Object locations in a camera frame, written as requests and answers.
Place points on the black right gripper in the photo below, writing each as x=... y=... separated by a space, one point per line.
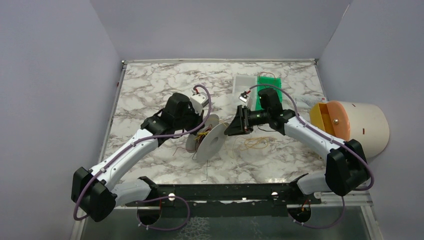
x=243 y=117

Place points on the white perforated filament spool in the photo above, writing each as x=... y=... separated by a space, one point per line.
x=208 y=141

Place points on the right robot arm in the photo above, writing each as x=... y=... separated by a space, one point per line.
x=346 y=166

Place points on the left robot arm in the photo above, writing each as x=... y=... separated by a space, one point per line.
x=97 y=192

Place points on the white translucent plastic bin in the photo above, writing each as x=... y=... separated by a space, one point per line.
x=242 y=83

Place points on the green plastic bin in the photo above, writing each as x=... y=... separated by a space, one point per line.
x=264 y=79

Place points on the white paper label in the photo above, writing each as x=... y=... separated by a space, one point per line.
x=308 y=101

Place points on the white and orange cylinder container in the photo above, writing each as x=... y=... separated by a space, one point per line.
x=363 y=122

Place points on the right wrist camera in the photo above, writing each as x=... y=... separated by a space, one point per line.
x=244 y=96

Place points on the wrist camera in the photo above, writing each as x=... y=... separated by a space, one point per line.
x=199 y=101
x=244 y=96

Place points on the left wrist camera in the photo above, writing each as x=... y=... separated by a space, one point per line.
x=199 y=101

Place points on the black mounting rail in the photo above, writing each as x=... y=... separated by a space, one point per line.
x=223 y=200

